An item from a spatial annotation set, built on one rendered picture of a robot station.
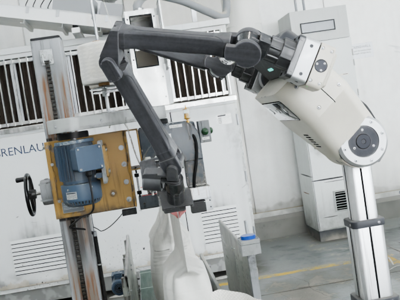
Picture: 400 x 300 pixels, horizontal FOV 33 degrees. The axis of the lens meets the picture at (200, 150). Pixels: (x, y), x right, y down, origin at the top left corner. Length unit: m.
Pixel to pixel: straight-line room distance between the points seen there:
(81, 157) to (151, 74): 2.56
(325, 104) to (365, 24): 5.26
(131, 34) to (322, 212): 4.78
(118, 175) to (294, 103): 1.00
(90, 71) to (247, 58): 0.89
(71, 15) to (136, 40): 3.34
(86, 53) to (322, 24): 4.14
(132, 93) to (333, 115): 0.59
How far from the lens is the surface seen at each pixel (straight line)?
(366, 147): 2.14
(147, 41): 1.87
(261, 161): 6.90
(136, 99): 1.96
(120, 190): 2.76
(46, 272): 5.64
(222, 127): 5.52
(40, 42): 2.85
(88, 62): 2.57
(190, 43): 1.86
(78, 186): 2.56
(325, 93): 2.01
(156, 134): 2.00
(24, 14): 5.24
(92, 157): 2.50
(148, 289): 4.10
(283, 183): 6.97
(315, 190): 6.43
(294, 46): 1.85
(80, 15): 5.20
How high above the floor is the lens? 1.36
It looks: 3 degrees down
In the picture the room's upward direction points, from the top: 9 degrees counter-clockwise
